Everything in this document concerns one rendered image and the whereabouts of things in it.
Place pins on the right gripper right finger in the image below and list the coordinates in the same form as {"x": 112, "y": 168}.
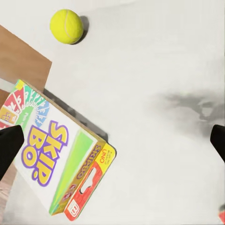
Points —
{"x": 217, "y": 139}

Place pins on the tennis ball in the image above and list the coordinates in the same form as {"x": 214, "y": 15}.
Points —
{"x": 66, "y": 26}

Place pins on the desk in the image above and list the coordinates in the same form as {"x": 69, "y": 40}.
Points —
{"x": 148, "y": 77}

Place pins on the board game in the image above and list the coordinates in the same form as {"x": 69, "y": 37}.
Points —
{"x": 58, "y": 153}

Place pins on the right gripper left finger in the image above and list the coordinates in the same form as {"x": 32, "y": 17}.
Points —
{"x": 11, "y": 140}

